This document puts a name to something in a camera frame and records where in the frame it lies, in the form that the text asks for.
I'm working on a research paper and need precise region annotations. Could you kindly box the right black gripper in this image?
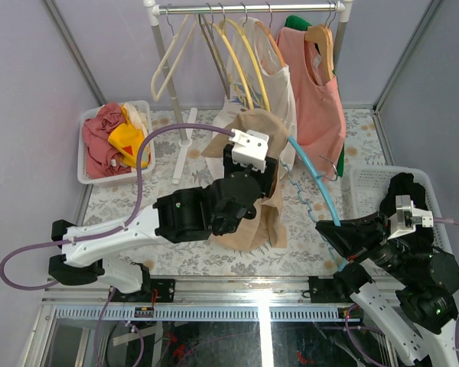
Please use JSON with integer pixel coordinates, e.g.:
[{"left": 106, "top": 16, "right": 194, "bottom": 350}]
[{"left": 314, "top": 208, "right": 417, "bottom": 284}]

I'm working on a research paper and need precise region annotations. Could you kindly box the blue hanger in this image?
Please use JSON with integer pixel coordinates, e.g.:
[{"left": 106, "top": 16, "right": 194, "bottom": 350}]
[{"left": 267, "top": 138, "right": 347, "bottom": 274}]

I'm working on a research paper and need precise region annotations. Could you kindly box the beige t shirt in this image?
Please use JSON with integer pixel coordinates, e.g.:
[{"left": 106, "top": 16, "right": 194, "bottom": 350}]
[{"left": 202, "top": 109, "right": 289, "bottom": 252}]

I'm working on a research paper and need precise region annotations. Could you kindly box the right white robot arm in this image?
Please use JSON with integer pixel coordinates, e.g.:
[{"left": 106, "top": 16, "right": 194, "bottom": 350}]
[{"left": 315, "top": 208, "right": 459, "bottom": 366}]

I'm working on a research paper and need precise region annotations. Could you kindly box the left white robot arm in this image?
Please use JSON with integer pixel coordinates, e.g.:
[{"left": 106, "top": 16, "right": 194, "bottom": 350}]
[{"left": 48, "top": 144, "right": 278, "bottom": 302}]

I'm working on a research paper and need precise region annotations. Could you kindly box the white printed t shirt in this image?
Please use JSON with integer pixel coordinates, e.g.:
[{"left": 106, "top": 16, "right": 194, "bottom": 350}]
[{"left": 206, "top": 16, "right": 298, "bottom": 180}]

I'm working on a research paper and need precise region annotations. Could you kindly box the orange hanger under white shirt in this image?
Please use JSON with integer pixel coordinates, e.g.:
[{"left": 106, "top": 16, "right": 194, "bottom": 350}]
[{"left": 256, "top": 2, "right": 287, "bottom": 67}]

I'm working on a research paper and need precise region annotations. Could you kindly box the yellow hanger left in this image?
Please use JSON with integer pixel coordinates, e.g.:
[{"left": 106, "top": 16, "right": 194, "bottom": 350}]
[{"left": 212, "top": 2, "right": 254, "bottom": 110}]

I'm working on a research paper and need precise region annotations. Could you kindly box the yellow hanger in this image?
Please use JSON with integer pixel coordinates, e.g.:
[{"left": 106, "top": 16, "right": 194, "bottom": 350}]
[
  {"left": 212, "top": 2, "right": 254, "bottom": 110},
  {"left": 226, "top": 15, "right": 271, "bottom": 111}
]

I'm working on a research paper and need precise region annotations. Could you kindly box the wooden hanger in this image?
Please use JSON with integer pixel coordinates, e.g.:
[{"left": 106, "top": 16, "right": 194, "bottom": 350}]
[{"left": 304, "top": 23, "right": 334, "bottom": 84}]

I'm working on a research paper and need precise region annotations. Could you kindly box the grey hanger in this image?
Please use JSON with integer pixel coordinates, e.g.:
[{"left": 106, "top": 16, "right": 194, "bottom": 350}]
[{"left": 197, "top": 14, "right": 230, "bottom": 99}]

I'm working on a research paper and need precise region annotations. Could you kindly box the yellow hanger right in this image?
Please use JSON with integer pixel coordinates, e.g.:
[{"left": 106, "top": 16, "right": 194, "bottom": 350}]
[{"left": 226, "top": 15, "right": 271, "bottom": 111}]

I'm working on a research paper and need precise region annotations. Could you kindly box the right white basket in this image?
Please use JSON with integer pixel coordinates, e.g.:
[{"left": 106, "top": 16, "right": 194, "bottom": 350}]
[{"left": 347, "top": 164, "right": 455, "bottom": 261}]

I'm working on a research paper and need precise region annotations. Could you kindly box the white basket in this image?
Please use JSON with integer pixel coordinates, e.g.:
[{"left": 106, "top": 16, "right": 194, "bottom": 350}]
[
  {"left": 77, "top": 100, "right": 155, "bottom": 186},
  {"left": 347, "top": 164, "right": 455, "bottom": 261}
]

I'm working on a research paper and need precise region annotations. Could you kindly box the black garment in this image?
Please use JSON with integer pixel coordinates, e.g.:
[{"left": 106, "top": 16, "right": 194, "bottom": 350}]
[{"left": 379, "top": 172, "right": 434, "bottom": 252}]

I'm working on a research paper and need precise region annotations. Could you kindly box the pink tank top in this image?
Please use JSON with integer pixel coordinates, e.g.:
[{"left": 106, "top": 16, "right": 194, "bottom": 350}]
[{"left": 277, "top": 26, "right": 347, "bottom": 169}]

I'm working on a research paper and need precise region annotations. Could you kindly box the cream garment in basket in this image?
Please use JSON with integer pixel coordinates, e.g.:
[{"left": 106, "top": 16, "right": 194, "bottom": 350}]
[{"left": 122, "top": 102, "right": 148, "bottom": 138}]

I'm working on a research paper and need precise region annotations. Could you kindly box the yellow garment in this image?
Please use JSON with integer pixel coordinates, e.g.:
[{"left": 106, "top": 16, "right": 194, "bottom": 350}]
[{"left": 108, "top": 107, "right": 145, "bottom": 168}]

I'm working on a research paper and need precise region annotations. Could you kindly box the dusty pink garment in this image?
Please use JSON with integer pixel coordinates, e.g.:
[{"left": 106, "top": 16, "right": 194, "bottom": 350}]
[{"left": 82, "top": 102, "right": 131, "bottom": 179}]

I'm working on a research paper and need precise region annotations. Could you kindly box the left white basket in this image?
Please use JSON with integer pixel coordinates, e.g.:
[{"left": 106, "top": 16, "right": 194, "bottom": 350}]
[{"left": 77, "top": 100, "right": 155, "bottom": 186}]

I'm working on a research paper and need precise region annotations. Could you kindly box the white clothes rack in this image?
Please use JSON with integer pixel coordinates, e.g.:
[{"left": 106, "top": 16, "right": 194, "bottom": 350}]
[{"left": 143, "top": 0, "right": 353, "bottom": 184}]

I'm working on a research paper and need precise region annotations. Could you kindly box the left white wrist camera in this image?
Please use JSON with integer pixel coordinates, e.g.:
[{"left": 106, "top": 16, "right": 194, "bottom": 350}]
[{"left": 229, "top": 129, "right": 270, "bottom": 173}]

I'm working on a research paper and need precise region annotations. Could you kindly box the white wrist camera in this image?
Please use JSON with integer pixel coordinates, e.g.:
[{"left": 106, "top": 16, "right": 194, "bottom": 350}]
[
  {"left": 229, "top": 129, "right": 270, "bottom": 173},
  {"left": 388, "top": 195, "right": 434, "bottom": 239}
]

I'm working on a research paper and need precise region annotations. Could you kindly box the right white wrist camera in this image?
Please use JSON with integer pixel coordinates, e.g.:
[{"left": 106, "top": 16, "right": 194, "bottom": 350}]
[{"left": 388, "top": 195, "right": 434, "bottom": 239}]

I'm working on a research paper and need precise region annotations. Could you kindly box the metal rail base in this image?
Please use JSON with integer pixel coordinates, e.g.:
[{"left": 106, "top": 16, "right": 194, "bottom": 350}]
[{"left": 41, "top": 276, "right": 349, "bottom": 322}]

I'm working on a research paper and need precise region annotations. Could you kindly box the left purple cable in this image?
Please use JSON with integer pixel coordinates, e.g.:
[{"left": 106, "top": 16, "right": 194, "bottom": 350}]
[{"left": 0, "top": 124, "right": 234, "bottom": 291}]

